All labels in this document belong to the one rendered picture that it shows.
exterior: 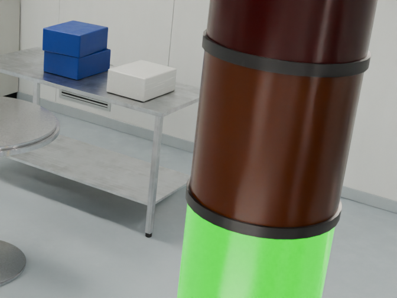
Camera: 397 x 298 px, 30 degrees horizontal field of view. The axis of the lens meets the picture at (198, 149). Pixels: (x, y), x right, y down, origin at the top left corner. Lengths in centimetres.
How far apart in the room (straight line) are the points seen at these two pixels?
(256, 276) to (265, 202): 2
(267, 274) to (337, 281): 465
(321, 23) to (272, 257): 7
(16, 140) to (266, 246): 379
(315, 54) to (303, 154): 3
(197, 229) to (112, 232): 486
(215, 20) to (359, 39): 4
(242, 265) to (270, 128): 4
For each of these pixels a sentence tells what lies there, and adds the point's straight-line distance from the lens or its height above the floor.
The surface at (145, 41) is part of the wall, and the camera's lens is 663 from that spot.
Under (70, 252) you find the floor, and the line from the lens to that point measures 483.
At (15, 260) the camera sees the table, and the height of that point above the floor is 2.
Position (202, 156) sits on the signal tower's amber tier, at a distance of 23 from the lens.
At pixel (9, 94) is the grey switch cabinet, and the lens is 754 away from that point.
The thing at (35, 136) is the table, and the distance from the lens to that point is 406.
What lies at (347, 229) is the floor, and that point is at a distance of 561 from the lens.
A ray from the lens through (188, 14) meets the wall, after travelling 637.
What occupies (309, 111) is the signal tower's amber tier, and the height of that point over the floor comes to 229.
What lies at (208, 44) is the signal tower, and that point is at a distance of 22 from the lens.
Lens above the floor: 235
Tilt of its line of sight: 20 degrees down
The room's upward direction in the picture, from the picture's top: 6 degrees clockwise
